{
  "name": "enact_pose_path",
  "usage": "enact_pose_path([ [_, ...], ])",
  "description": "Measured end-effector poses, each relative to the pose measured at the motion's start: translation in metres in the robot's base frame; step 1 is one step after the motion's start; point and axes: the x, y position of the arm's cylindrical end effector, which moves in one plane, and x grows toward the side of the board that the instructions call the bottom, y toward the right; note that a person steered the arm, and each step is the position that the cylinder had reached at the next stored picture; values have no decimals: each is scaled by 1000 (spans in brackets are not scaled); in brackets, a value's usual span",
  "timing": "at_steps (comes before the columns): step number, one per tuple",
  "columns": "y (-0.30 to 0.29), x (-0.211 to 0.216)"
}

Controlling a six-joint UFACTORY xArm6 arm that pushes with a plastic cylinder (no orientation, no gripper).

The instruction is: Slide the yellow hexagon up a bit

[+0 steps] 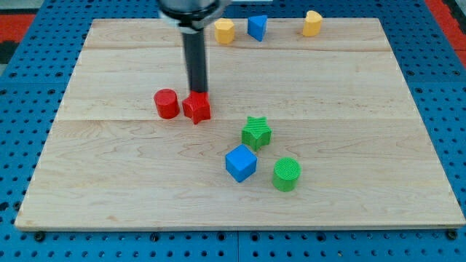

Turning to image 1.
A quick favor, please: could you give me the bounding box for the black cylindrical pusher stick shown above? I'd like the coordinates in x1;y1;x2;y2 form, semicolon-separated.
182;30;208;93

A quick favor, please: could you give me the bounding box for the yellow hexagon block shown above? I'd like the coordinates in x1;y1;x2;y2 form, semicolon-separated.
214;18;235;44

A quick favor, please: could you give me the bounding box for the blue triangle block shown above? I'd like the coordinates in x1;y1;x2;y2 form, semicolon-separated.
247;15;268;41

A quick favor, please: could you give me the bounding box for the red star block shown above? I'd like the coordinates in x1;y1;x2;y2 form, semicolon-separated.
182;91;211;124

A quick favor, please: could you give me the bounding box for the red cylinder block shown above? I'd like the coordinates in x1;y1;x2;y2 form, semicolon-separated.
154;88;180;119

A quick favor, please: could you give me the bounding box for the green star block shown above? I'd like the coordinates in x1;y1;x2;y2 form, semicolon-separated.
241;116;272;151

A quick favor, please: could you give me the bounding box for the yellow heart block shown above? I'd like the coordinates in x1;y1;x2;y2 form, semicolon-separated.
302;10;323;37

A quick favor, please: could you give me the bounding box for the blue cube block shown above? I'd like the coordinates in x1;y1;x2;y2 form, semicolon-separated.
225;144;258;183

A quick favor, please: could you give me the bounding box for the wooden board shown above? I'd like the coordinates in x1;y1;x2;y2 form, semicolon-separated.
15;18;465;231

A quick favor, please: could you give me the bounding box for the green cylinder block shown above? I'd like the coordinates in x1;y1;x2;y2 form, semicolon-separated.
272;157;301;192

